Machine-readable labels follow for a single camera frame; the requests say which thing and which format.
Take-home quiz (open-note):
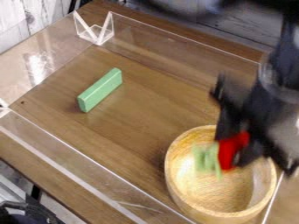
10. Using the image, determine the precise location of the black metal stand base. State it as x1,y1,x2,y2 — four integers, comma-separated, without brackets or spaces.
26,185,66,224

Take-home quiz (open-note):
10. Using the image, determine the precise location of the black cable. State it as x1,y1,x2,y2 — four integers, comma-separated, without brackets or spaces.
0,200,57,224

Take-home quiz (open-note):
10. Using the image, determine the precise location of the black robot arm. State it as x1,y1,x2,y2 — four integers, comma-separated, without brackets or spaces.
210,0,299,175

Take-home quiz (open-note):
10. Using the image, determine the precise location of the green rectangular block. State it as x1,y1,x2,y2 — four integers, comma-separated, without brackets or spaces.
78,68,123,113

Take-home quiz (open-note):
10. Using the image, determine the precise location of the round wooden bowl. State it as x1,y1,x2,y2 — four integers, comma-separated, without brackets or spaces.
165,125,277,224

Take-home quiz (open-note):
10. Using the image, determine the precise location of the red plush strawberry toy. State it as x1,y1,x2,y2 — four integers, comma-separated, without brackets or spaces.
191,131,250,179

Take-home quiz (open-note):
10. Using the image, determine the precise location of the clear acrylic corner bracket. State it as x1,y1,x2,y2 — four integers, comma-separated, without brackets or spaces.
73,11,115,46

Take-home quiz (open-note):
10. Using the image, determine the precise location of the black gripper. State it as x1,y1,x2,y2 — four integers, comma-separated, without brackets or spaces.
210,74,299,176

